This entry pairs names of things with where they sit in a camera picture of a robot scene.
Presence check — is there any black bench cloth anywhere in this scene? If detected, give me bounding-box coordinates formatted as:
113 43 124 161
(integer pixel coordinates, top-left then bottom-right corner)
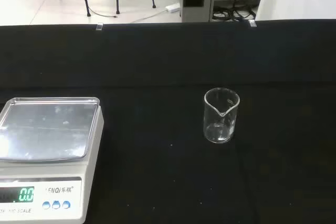
0 19 336 224

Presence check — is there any white power strip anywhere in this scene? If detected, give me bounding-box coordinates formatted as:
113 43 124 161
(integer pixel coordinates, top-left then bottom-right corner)
165 3 181 13

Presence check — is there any white electronic balance steel pan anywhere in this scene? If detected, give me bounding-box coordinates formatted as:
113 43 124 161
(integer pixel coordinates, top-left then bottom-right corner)
0 97 105 224

